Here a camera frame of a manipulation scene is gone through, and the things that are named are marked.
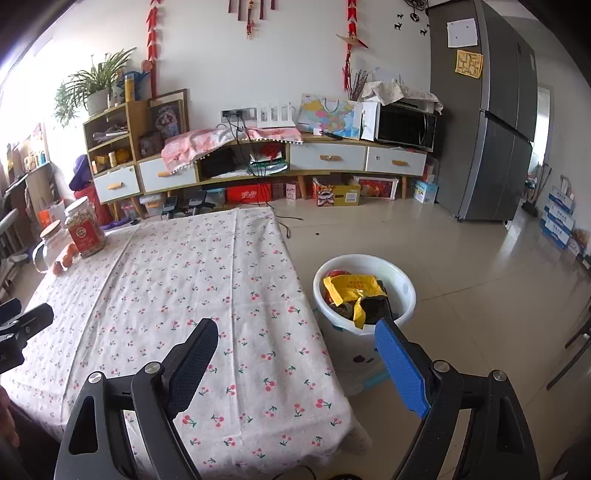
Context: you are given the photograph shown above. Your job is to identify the yellow paper note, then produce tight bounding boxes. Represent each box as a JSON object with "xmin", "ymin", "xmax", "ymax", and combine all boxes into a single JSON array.
[{"xmin": 455, "ymin": 49, "xmax": 484, "ymax": 77}]

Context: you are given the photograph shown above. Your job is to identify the cherry print tablecloth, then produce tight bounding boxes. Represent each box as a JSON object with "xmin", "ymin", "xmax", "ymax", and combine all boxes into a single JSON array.
[{"xmin": 0, "ymin": 208, "xmax": 358, "ymax": 469}]

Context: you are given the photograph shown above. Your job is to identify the grey power strip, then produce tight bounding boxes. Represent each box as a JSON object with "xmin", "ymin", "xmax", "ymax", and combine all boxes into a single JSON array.
[{"xmin": 221, "ymin": 107, "xmax": 257, "ymax": 123}]

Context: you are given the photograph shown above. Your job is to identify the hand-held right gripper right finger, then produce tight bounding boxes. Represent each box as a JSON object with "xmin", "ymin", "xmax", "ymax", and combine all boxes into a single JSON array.
[{"xmin": 374, "ymin": 318, "xmax": 541, "ymax": 480}]

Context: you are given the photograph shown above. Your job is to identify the white slatted rack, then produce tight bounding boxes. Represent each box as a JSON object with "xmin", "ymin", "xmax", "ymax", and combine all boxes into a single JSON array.
[{"xmin": 255, "ymin": 102, "xmax": 296, "ymax": 129}]

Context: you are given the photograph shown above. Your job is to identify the potted green plant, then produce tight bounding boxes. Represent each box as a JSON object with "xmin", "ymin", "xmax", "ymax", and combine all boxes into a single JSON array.
[{"xmin": 53, "ymin": 46, "xmax": 139, "ymax": 127}]

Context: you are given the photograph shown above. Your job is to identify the yellow plastic packet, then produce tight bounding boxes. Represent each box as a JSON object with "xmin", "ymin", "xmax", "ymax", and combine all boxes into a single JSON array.
[{"xmin": 322, "ymin": 273, "xmax": 389, "ymax": 329}]

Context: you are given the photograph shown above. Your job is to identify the wooden side shelf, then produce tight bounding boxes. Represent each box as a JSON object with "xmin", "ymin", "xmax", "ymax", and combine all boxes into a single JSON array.
[{"xmin": 0, "ymin": 124, "xmax": 61, "ymax": 278}]

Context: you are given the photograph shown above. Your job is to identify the framed picture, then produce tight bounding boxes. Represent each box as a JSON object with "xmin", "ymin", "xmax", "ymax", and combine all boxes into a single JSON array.
[{"xmin": 147, "ymin": 89, "xmax": 190, "ymax": 155}]

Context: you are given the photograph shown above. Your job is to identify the pink cloth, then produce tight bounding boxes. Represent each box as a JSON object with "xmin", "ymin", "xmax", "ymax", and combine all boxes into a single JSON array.
[{"xmin": 161, "ymin": 127, "xmax": 303, "ymax": 174}]

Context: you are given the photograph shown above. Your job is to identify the small blue white box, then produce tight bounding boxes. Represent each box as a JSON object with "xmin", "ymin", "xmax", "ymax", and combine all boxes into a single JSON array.
[{"xmin": 412, "ymin": 179, "xmax": 438, "ymax": 205}]

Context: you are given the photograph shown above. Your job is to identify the white plastic waste bin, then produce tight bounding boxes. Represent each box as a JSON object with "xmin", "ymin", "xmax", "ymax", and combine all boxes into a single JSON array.
[{"xmin": 313, "ymin": 254, "xmax": 416, "ymax": 337}]

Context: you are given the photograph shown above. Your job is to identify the white paper sheet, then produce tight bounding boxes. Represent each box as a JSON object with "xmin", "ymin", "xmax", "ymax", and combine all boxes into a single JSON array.
[{"xmin": 446, "ymin": 18, "xmax": 478, "ymax": 48}]

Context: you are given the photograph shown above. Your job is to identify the short red hanging decoration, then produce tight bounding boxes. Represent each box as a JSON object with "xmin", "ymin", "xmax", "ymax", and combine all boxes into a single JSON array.
[{"xmin": 228, "ymin": 0, "xmax": 275, "ymax": 40}]

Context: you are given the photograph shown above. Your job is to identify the red label plastic jar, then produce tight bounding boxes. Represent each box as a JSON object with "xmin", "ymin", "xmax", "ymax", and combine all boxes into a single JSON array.
[{"xmin": 64, "ymin": 196, "xmax": 107, "ymax": 258}]

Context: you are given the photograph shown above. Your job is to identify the wooden white drawer cabinet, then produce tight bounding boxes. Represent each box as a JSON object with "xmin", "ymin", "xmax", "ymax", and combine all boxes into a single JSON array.
[{"xmin": 90, "ymin": 138, "xmax": 428, "ymax": 217}]

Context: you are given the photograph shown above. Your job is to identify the wooden shelf unit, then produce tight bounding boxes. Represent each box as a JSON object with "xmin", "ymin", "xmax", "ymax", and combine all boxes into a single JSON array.
[{"xmin": 83, "ymin": 99, "xmax": 151, "ymax": 176}]

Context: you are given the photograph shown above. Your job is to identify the floral cloth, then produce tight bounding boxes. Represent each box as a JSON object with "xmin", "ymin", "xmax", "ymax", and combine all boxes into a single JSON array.
[{"xmin": 365, "ymin": 78, "xmax": 444, "ymax": 114}]

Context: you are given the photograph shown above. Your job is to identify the stack of blue white cartons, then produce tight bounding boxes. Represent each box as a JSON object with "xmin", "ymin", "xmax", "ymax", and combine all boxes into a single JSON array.
[{"xmin": 540, "ymin": 175, "xmax": 591, "ymax": 259}]

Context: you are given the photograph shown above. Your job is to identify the map print bag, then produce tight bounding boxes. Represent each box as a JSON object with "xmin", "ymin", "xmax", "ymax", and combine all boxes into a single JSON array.
[{"xmin": 295, "ymin": 93, "xmax": 365, "ymax": 140}]

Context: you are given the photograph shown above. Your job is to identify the glass jar with wooden lid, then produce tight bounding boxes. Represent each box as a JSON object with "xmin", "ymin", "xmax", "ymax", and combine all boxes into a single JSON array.
[{"xmin": 32, "ymin": 220, "xmax": 70, "ymax": 274}]

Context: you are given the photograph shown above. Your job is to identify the red bin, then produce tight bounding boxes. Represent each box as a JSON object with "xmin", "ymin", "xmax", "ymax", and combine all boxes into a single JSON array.
[{"xmin": 74, "ymin": 185, "xmax": 114, "ymax": 227}]

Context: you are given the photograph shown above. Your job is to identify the broom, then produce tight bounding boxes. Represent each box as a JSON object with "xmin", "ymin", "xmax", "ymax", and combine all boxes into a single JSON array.
[{"xmin": 522, "ymin": 164, "xmax": 552, "ymax": 217}]

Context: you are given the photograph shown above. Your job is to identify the dried twigs bunch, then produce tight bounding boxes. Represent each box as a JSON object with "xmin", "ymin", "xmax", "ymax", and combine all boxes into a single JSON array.
[{"xmin": 346, "ymin": 69, "xmax": 370, "ymax": 101}]

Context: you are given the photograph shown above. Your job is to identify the black cables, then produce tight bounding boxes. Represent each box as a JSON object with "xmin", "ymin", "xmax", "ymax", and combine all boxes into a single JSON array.
[{"xmin": 226, "ymin": 115, "xmax": 305, "ymax": 238}]

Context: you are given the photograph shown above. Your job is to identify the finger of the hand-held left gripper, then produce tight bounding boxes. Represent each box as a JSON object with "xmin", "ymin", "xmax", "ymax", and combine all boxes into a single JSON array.
[
  {"xmin": 0, "ymin": 298, "xmax": 22, "ymax": 325},
  {"xmin": 0, "ymin": 304, "xmax": 54, "ymax": 344}
]

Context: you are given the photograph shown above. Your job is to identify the long red hanging decoration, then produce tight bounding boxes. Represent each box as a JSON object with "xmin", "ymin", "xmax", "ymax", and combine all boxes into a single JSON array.
[{"xmin": 145, "ymin": 0, "xmax": 162, "ymax": 100}]

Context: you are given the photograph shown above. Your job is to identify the person's left forearm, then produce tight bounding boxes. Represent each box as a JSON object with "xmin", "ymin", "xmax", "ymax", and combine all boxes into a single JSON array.
[{"xmin": 0, "ymin": 385, "xmax": 19, "ymax": 448}]

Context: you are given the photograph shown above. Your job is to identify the grey refrigerator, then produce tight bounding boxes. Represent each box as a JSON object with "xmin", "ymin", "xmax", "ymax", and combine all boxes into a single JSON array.
[{"xmin": 427, "ymin": 0, "xmax": 539, "ymax": 223}]

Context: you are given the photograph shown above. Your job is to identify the purple hat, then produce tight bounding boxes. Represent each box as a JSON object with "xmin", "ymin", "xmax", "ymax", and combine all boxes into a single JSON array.
[{"xmin": 69, "ymin": 154, "xmax": 95, "ymax": 192}]

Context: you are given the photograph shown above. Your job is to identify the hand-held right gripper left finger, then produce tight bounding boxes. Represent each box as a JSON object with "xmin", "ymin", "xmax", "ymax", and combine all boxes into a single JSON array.
[{"xmin": 54, "ymin": 318, "xmax": 219, "ymax": 480}]

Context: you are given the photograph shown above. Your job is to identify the pink patterned small box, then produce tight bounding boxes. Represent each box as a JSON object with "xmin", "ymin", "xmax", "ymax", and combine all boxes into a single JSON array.
[{"xmin": 271, "ymin": 181, "xmax": 301, "ymax": 200}]

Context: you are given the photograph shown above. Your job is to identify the white paper bag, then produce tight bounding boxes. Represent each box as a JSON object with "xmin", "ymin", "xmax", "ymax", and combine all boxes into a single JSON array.
[{"xmin": 360, "ymin": 102, "xmax": 382, "ymax": 140}]

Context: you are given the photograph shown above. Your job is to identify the black microwave oven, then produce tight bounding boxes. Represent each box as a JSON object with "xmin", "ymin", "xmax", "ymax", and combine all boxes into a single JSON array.
[{"xmin": 375, "ymin": 102, "xmax": 437, "ymax": 153}]

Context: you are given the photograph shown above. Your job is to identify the red cardboard box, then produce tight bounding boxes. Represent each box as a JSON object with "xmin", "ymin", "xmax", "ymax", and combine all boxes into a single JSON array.
[{"xmin": 225, "ymin": 182, "xmax": 273, "ymax": 205}]

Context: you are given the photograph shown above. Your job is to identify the red tassel hanging decoration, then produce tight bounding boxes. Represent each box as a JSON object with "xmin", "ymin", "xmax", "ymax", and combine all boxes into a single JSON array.
[{"xmin": 335, "ymin": 0, "xmax": 370, "ymax": 88}]

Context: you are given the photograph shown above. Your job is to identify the dark chair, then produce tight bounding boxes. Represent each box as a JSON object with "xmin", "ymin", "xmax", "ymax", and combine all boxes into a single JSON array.
[{"xmin": 547, "ymin": 318, "xmax": 591, "ymax": 391}]

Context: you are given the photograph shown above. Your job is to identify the white crate with red contents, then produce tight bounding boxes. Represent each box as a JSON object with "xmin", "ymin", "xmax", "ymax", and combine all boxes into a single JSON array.
[{"xmin": 355, "ymin": 176, "xmax": 400, "ymax": 200}]

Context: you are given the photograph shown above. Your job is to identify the black grey floor device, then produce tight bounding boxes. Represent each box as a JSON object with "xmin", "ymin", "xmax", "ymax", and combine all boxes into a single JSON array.
[{"xmin": 161, "ymin": 196, "xmax": 218, "ymax": 220}]

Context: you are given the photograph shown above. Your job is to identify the light blue plastic item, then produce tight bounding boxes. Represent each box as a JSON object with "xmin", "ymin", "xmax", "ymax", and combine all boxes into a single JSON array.
[{"xmin": 360, "ymin": 369, "xmax": 391, "ymax": 391}]

